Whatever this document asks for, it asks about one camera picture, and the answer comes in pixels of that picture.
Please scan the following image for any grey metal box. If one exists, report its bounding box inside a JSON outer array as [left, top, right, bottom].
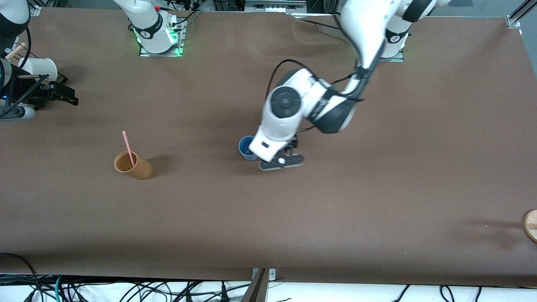
[[245, 0, 308, 13]]

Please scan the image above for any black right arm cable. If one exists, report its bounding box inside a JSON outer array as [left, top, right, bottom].
[[2, 26, 33, 70]]

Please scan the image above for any aluminium frame profile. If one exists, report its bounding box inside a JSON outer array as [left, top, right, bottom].
[[506, 0, 537, 28], [27, 0, 59, 17]]

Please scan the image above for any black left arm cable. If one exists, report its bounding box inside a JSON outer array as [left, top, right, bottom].
[[268, 59, 365, 101]]

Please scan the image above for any white cup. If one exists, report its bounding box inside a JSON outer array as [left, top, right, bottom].
[[19, 57, 58, 83]]

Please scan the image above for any wooden stick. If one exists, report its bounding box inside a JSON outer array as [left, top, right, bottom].
[[3, 42, 27, 60]]

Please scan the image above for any dark grey metal bar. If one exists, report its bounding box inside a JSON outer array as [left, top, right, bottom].
[[241, 268, 270, 302]]

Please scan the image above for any round wooden disc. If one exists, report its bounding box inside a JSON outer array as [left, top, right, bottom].
[[522, 209, 537, 244]]

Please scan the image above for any pink chopstick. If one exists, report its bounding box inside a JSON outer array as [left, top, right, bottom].
[[122, 131, 136, 167]]

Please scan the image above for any blue cup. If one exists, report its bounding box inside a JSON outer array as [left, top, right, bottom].
[[238, 135, 259, 161]]

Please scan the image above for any brown wooden cup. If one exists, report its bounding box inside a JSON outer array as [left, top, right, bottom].
[[114, 151, 153, 180]]

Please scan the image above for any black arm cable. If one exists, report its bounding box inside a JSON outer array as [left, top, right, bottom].
[[268, 59, 365, 101], [2, 26, 33, 70]]

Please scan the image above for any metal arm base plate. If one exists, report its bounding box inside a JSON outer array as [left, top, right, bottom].
[[378, 40, 405, 62], [138, 15, 186, 57]]

